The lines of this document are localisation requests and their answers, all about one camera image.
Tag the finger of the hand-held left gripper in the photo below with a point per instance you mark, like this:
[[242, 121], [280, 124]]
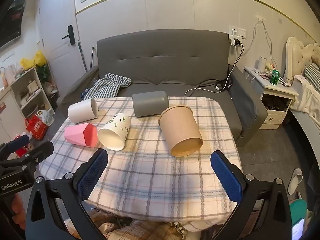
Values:
[[42, 151], [21, 141]]

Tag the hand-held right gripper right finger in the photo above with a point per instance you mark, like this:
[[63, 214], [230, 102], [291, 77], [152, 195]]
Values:
[[225, 180]]

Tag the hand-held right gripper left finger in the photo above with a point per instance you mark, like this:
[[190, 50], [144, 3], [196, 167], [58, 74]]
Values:
[[92, 175]]

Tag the brown paper cup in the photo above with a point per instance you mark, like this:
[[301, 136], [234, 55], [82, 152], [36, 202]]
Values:
[[180, 130]]

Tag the pink faceted cup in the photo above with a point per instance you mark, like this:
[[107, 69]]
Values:
[[75, 133]]

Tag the white leaf print cup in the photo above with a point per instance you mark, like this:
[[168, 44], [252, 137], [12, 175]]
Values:
[[115, 130]]

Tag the plain white cup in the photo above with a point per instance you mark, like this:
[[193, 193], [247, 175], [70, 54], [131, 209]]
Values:
[[80, 111]]

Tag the grey cup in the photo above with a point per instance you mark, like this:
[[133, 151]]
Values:
[[150, 103]]

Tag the person's left hand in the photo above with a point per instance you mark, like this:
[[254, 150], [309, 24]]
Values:
[[18, 210]]

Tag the red shopping bag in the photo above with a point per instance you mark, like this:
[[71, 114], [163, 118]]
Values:
[[37, 128]]

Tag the white cabinet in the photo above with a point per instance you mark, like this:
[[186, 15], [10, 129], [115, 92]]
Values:
[[10, 115]]

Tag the white plastic bag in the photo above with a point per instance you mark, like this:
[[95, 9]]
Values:
[[47, 116]]

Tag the white open shelf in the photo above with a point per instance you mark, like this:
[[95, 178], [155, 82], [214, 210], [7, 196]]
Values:
[[15, 87]]

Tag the plaid tablecloth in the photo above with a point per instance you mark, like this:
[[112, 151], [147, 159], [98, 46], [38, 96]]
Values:
[[150, 175]]

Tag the white slipper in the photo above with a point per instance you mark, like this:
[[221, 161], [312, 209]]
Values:
[[295, 180]]

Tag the green plant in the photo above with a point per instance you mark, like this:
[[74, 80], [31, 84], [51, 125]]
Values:
[[43, 73]]

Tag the teal stool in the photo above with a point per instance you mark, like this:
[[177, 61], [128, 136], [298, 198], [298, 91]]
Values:
[[297, 210]]

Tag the white nightstand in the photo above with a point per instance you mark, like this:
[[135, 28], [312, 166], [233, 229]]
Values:
[[277, 116]]

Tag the yellow plastic bag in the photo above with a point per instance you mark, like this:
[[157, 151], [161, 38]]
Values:
[[37, 58]]

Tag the white door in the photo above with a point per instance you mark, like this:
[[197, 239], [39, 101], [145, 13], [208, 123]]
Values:
[[57, 62]]

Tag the checked cloth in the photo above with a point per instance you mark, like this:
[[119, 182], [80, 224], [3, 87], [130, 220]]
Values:
[[105, 87]]

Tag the smartphone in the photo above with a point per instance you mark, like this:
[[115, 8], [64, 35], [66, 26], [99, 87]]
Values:
[[298, 230]]

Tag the green drink can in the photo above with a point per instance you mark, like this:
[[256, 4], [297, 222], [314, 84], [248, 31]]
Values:
[[275, 77]]

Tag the cream bedding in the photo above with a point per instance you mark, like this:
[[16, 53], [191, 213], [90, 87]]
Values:
[[307, 97]]

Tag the black door lock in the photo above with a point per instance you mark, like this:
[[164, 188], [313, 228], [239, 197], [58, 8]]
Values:
[[70, 33]]

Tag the white tumbler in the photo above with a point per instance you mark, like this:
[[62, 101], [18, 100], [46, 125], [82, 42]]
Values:
[[262, 63]]

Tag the grey sofa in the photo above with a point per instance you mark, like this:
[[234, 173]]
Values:
[[162, 62]]

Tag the green checked pillow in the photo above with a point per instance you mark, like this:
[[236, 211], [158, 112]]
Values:
[[312, 76]]

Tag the black charger plug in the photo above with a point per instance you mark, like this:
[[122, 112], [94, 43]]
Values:
[[237, 41]]

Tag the cream bed headboard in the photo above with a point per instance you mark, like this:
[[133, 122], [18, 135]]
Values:
[[295, 52]]

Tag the dark wall screen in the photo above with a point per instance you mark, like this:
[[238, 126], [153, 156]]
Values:
[[11, 22]]

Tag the white wall switch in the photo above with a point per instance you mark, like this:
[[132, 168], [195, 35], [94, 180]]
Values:
[[242, 33]]

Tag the white wall socket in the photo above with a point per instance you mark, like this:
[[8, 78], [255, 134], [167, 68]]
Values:
[[233, 31]]

